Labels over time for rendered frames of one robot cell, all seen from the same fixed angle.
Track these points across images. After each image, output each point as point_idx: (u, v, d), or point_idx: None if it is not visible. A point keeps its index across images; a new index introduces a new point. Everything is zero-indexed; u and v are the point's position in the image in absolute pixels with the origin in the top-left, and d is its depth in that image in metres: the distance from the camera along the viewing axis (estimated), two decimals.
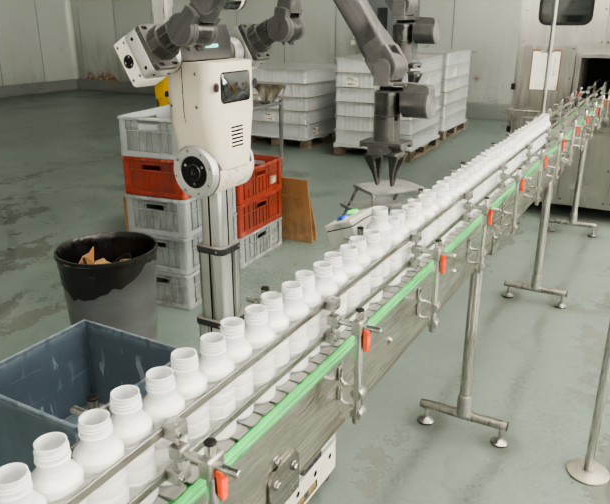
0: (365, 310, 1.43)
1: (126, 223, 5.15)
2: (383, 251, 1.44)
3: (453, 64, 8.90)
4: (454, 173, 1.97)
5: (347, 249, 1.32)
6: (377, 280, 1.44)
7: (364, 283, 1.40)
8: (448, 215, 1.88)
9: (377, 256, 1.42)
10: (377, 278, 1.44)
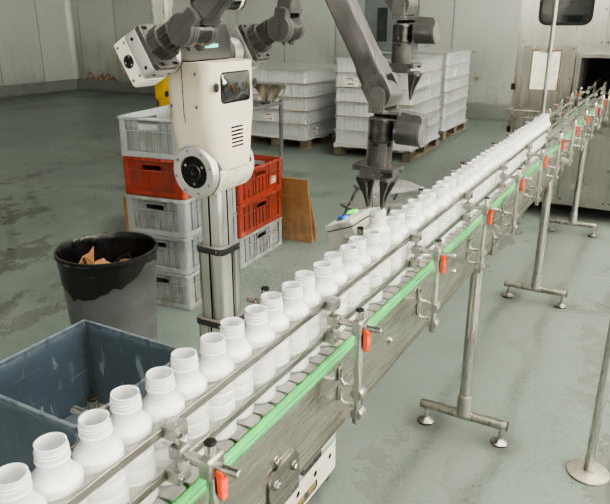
0: (365, 310, 1.43)
1: (126, 223, 5.15)
2: (383, 252, 1.44)
3: (453, 64, 8.90)
4: (454, 173, 1.97)
5: (347, 249, 1.32)
6: (375, 280, 1.44)
7: (365, 283, 1.40)
8: (448, 215, 1.87)
9: (375, 256, 1.42)
10: (376, 278, 1.44)
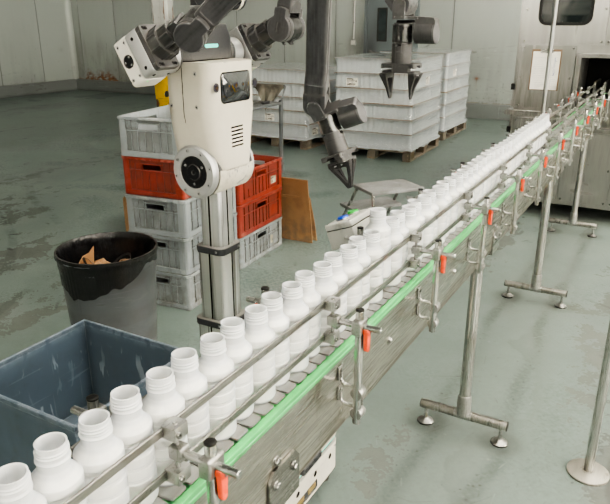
0: (365, 310, 1.43)
1: (126, 223, 5.15)
2: (383, 252, 1.44)
3: (453, 64, 8.90)
4: (454, 173, 1.97)
5: (347, 249, 1.32)
6: (375, 280, 1.44)
7: (365, 283, 1.40)
8: (448, 215, 1.88)
9: (375, 256, 1.42)
10: (376, 278, 1.44)
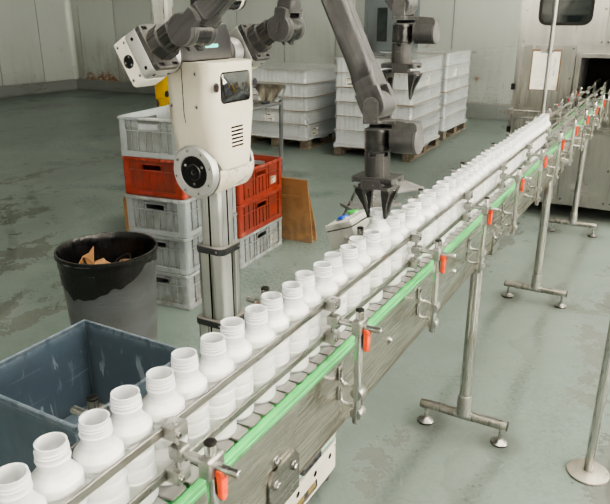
0: (365, 310, 1.43)
1: (126, 223, 5.15)
2: (383, 252, 1.44)
3: (453, 64, 8.90)
4: (454, 173, 1.97)
5: (347, 249, 1.32)
6: (375, 280, 1.44)
7: (365, 283, 1.40)
8: (448, 215, 1.88)
9: (375, 256, 1.42)
10: (375, 278, 1.44)
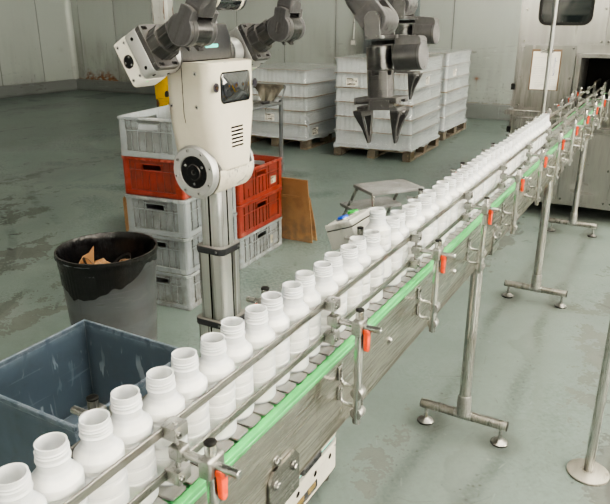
0: (366, 309, 1.43)
1: (126, 223, 5.15)
2: (383, 252, 1.44)
3: (453, 64, 8.90)
4: (454, 173, 1.97)
5: (347, 249, 1.32)
6: (375, 280, 1.44)
7: (366, 283, 1.40)
8: (448, 215, 1.88)
9: (374, 256, 1.42)
10: (375, 278, 1.44)
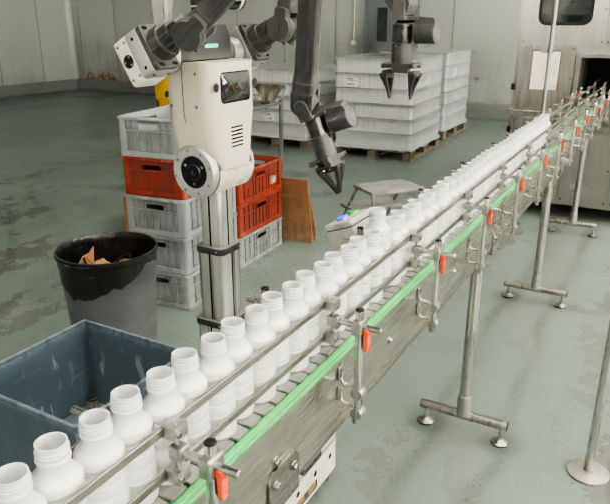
0: (366, 309, 1.43)
1: (126, 223, 5.15)
2: (383, 252, 1.44)
3: (453, 64, 8.90)
4: (454, 173, 1.97)
5: (347, 249, 1.32)
6: (375, 280, 1.44)
7: (366, 283, 1.40)
8: (448, 215, 1.88)
9: (374, 256, 1.42)
10: (375, 278, 1.44)
